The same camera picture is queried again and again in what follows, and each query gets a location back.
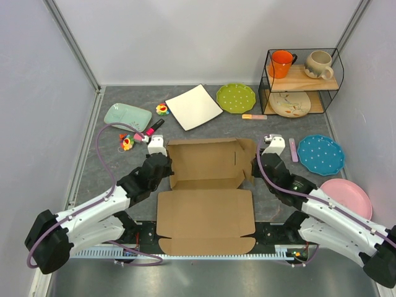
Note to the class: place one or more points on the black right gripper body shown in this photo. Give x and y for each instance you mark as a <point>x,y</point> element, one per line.
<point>256,172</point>

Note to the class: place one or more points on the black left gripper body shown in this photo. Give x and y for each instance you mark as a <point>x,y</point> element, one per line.
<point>167,172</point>

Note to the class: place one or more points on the lilac highlighter pen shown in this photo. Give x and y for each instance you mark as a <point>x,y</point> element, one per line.
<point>293,150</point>

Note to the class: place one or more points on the brown cardboard box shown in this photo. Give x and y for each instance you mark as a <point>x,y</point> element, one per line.
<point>205,213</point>

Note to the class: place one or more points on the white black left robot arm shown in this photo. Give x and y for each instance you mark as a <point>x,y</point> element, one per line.
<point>55,237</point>

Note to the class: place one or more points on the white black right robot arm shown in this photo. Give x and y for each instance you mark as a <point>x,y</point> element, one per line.
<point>320,219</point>

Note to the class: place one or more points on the pink eraser block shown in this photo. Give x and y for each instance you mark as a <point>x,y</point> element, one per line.
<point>137,137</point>

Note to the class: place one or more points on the blue polka dot plate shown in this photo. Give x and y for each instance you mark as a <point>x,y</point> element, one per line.
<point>321,155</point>

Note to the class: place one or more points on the pink black highlighter marker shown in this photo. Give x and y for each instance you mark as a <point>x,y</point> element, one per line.
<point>155,127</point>

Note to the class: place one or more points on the orange pink pastel highlighter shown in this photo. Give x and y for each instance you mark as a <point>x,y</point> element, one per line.
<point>254,117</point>

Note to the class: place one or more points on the cream floral oval plate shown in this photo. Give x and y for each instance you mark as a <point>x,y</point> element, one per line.
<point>290,105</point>

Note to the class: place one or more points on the mint green rectangular tray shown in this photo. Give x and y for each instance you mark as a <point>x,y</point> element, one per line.
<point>133,116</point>

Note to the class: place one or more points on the green polka dot plate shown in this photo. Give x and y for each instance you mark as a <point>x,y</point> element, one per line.
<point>236,98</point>

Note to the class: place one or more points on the colourful flower plush toy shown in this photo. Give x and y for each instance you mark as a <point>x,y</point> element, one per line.
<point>162,109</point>

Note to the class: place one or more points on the pink round plate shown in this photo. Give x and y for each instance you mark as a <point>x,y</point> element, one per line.
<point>349,195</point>

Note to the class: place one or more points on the white square plate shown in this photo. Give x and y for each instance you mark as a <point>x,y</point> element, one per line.
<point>193,108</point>

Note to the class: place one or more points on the orange mug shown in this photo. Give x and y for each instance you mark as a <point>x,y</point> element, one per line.
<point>280,63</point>

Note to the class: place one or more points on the beige ceramic mug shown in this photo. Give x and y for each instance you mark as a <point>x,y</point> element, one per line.
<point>318,65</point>

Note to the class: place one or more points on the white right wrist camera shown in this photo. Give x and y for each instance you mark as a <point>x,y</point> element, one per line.
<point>276,144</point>

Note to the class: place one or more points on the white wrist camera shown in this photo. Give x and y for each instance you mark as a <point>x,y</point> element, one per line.
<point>276,144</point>
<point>157,145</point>

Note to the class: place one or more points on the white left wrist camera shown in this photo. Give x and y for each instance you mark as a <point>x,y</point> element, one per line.
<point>157,145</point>

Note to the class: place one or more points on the rainbow flower keychain toy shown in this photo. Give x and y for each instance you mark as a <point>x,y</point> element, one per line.
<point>126,143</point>

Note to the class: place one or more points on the grey slotted cable duct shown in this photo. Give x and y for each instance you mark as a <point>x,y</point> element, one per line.
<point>113,252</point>

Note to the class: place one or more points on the black wire wooden shelf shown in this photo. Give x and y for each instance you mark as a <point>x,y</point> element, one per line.
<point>321,92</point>

